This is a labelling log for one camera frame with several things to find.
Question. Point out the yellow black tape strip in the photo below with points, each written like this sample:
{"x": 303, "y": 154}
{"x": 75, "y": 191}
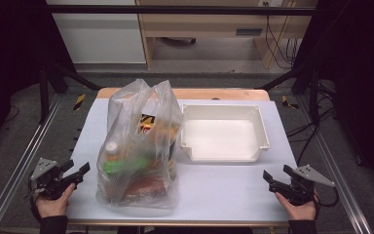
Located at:
{"x": 79, "y": 101}
{"x": 285, "y": 101}

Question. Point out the clear plastic bag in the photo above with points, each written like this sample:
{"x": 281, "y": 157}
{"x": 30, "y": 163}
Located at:
{"x": 126, "y": 107}

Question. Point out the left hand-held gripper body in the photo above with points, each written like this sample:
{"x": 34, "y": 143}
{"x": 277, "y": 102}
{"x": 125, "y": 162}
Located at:
{"x": 50, "y": 182}

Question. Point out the person's left hand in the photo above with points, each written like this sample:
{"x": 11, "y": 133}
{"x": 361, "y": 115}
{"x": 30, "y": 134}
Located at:
{"x": 53, "y": 208}

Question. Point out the wooden desk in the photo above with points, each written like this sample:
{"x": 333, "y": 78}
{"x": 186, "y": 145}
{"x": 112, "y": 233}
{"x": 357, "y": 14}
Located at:
{"x": 207, "y": 24}

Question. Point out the black curtain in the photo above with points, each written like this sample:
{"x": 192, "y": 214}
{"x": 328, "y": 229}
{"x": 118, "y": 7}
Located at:
{"x": 9, "y": 65}
{"x": 360, "y": 81}

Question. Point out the black metal crossbar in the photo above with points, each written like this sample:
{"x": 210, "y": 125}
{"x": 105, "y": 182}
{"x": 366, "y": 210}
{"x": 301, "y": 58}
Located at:
{"x": 175, "y": 10}

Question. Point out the wooden table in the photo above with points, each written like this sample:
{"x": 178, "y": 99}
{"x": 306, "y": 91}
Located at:
{"x": 207, "y": 94}

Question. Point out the white table mat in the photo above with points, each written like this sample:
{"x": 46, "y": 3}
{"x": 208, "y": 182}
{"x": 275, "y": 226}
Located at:
{"x": 227, "y": 188}

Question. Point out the aluminium rail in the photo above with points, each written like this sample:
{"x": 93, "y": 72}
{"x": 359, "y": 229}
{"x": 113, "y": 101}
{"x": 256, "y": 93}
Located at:
{"x": 337, "y": 182}
{"x": 22, "y": 159}

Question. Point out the person's right hand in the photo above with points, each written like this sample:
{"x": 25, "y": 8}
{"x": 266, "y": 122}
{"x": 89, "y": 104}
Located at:
{"x": 302, "y": 213}

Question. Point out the reddish brown box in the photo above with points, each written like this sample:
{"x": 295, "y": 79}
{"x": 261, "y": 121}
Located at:
{"x": 144, "y": 191}

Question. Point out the black metal stand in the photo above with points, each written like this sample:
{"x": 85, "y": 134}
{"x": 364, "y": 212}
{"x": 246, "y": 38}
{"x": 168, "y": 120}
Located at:
{"x": 44, "y": 94}
{"x": 314, "y": 97}

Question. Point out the black yellow chip bag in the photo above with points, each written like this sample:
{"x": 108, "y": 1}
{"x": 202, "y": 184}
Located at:
{"x": 147, "y": 125}

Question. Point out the white cabinet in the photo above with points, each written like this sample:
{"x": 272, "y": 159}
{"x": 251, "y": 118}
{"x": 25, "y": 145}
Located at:
{"x": 100, "y": 35}

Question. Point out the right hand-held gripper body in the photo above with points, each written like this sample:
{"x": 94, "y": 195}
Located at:
{"x": 302, "y": 191}

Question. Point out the orange drink bottle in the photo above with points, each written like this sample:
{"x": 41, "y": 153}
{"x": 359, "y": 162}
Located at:
{"x": 112, "y": 149}

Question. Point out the white plastic bin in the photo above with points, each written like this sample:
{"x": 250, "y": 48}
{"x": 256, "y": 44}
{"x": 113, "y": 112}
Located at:
{"x": 222, "y": 136}

